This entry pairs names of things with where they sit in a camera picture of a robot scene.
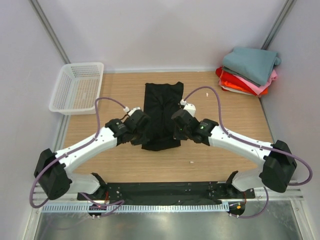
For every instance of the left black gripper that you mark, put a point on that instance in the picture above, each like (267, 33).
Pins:
(142, 140)

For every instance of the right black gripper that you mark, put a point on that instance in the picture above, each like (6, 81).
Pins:
(177, 136)

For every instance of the black t shirt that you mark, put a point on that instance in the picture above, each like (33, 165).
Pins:
(161, 101)

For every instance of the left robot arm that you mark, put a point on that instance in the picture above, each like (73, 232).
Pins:
(55, 170)

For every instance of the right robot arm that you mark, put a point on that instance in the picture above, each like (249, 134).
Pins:
(274, 165)

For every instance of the folded white t shirt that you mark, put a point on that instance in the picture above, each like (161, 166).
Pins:
(235, 91)

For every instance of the folded red t shirt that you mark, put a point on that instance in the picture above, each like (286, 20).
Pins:
(227, 77)

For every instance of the folded grey t shirt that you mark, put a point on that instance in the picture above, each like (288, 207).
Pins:
(239, 75)

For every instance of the white plastic basket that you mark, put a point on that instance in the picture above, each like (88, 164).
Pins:
(78, 86)

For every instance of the folded pink t shirt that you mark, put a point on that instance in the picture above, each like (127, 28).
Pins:
(258, 88)

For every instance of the folded orange t shirt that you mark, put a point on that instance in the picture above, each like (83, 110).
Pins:
(243, 89)

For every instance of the folded teal t shirt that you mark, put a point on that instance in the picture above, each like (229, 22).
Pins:
(253, 63)

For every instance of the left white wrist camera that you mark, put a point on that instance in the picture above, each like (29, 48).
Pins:
(130, 111)

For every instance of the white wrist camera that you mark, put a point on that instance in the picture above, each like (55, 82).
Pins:
(130, 111)
(190, 108)

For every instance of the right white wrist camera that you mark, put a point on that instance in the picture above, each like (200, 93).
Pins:
(190, 108)

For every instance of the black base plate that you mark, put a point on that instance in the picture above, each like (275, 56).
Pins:
(170, 193)

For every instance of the white slotted cable duct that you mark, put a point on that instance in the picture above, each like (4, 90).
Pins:
(85, 207)

